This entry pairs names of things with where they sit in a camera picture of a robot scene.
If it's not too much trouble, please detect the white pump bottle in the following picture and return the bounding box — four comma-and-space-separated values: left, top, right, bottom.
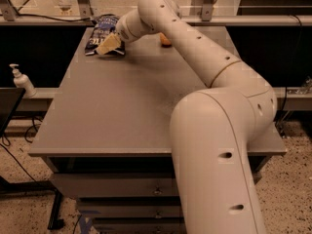
10, 63, 36, 98

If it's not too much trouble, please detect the black side table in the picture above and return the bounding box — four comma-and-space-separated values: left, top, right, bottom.
0, 87, 65, 231

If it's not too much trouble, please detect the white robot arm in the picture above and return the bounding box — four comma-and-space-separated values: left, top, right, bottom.
99, 0, 277, 234

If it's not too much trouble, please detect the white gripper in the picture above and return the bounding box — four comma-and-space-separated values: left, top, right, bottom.
96, 12, 137, 55

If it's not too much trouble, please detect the black floor cable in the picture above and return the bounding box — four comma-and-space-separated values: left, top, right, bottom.
0, 115, 43, 183

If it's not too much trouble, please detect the black cable on rail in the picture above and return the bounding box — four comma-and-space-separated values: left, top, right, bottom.
0, 0, 115, 22

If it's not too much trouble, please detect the grey drawer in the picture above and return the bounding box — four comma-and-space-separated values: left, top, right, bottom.
77, 198, 182, 218
50, 172, 262, 198
93, 218, 187, 234

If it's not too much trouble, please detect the bottom grey drawer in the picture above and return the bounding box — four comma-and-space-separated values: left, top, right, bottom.
93, 218, 187, 234

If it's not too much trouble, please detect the metal rail frame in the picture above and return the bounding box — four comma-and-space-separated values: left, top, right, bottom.
1, 0, 312, 25

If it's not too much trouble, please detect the orange fruit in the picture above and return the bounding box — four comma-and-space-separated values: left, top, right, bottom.
160, 33, 172, 47

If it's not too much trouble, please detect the middle grey drawer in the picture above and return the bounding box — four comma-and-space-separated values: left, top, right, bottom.
77, 198, 182, 218

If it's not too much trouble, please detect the blue chip bag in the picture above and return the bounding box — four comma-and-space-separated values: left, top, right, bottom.
85, 14, 126, 56

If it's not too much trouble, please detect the top grey drawer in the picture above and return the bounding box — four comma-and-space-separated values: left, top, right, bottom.
50, 172, 262, 198

